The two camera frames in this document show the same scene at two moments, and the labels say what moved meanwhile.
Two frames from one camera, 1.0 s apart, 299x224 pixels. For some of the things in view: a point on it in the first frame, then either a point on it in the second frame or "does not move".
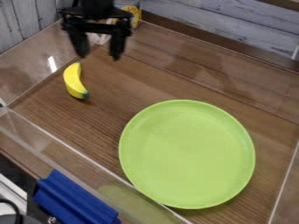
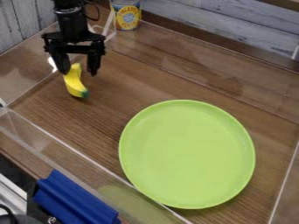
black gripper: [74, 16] → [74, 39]
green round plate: [189, 153] does not move
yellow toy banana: [73, 81] does not move
